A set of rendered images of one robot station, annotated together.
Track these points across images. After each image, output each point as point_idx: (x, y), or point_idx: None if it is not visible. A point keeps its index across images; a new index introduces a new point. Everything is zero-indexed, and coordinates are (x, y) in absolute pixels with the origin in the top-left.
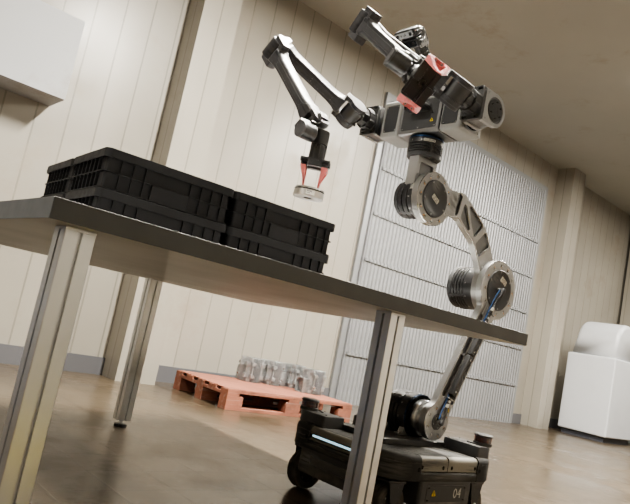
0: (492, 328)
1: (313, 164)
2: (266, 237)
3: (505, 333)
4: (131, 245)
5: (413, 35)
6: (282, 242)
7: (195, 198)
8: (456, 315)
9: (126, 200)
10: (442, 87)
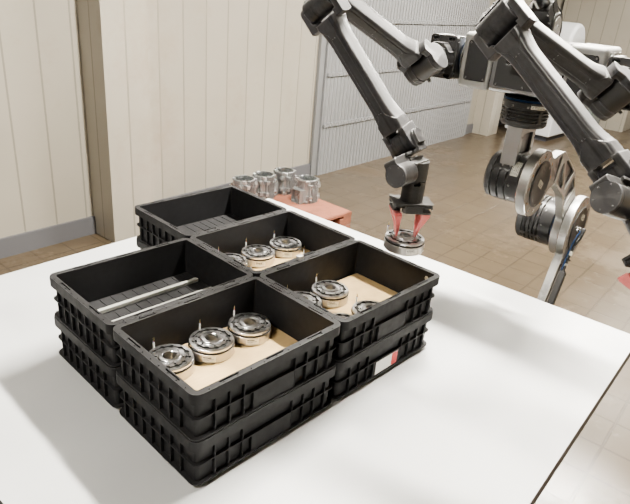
0: (619, 369)
1: (412, 213)
2: (376, 344)
3: (626, 359)
4: None
5: None
6: (391, 335)
7: (301, 366)
8: (600, 397)
9: (229, 432)
10: (558, 20)
